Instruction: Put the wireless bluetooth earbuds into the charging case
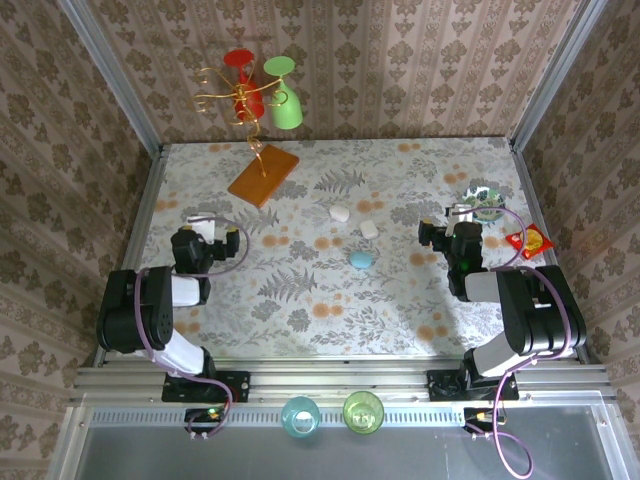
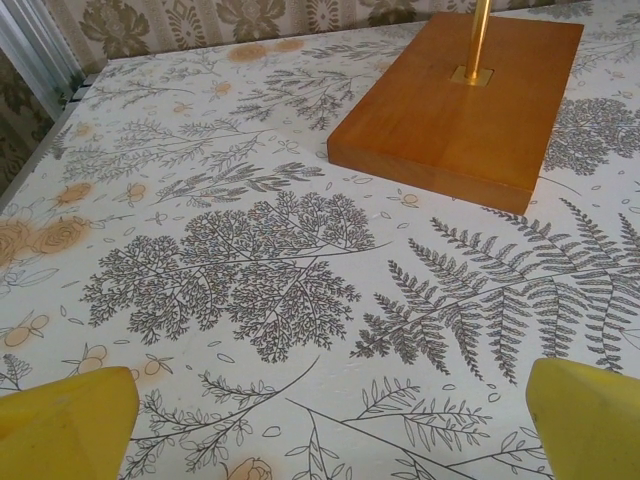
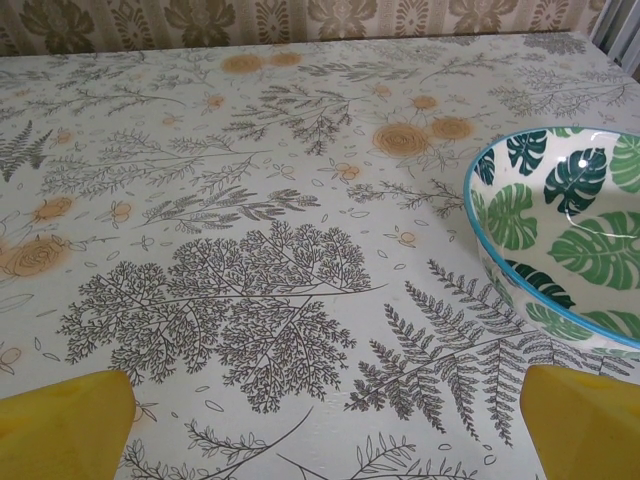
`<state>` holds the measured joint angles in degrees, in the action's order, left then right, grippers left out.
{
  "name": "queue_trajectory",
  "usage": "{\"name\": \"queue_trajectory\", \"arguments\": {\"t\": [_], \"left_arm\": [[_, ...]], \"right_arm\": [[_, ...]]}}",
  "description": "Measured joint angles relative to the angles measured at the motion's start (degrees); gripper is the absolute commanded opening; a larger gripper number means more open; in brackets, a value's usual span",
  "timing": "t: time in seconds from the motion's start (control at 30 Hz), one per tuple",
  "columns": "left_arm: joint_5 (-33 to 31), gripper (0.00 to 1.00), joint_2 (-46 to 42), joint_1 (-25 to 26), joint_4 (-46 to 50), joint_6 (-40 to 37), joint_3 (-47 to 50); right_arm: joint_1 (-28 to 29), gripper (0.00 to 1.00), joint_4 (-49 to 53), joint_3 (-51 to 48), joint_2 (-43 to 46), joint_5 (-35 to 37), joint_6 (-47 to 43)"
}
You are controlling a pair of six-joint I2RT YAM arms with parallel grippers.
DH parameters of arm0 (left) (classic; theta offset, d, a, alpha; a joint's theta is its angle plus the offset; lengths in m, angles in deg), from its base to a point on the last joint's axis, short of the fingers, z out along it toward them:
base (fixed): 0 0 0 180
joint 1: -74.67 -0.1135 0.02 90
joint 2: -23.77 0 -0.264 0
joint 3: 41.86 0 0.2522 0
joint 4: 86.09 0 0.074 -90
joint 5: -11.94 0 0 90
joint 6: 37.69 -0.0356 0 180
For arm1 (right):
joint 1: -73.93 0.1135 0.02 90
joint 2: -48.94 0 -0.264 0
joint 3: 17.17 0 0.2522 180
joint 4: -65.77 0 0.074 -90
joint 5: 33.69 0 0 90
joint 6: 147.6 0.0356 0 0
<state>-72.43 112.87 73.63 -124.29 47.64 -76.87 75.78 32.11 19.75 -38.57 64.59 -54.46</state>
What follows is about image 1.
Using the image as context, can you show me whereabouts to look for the leaf pattern bowl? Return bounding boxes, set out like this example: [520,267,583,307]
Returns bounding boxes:
[462,185,505,226]

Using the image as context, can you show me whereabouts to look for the red snack packet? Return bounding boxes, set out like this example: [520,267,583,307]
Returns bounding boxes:
[504,223,555,260]

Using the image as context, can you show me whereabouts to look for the green plastic wine glass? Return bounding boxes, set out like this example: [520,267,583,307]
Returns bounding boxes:
[263,55,305,131]

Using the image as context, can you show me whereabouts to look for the small black controller board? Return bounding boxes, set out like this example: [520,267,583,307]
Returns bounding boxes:
[184,405,232,442]
[462,407,502,442]

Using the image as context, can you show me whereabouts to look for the red plastic wine glass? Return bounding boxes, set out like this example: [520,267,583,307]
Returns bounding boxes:
[223,48,265,122]

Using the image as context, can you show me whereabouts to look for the teal plastic cup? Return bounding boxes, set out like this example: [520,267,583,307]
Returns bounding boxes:
[280,396,321,440]

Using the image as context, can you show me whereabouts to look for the green plastic cup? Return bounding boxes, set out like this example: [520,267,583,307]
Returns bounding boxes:
[342,390,386,437]

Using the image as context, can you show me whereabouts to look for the grey metal sheet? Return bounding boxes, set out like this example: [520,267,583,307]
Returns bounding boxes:
[74,404,624,480]

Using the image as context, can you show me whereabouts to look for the aluminium side rail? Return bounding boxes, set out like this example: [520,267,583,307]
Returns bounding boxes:
[507,137,591,364]
[97,144,169,364]

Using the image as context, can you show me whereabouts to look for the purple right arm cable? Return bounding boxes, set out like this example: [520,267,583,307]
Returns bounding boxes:
[457,207,574,476]

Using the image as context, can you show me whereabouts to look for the gold wire rack wooden base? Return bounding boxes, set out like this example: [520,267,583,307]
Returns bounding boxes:
[193,66,301,209]

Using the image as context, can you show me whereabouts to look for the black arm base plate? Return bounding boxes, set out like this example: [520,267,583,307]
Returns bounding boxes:
[426,368,521,402]
[162,371,251,404]

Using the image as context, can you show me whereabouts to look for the wide aluminium extrusion rail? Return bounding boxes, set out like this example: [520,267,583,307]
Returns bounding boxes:
[69,357,614,404]

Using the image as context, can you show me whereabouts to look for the aluminium frame post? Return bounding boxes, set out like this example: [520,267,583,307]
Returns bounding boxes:
[508,0,610,151]
[57,0,165,154]

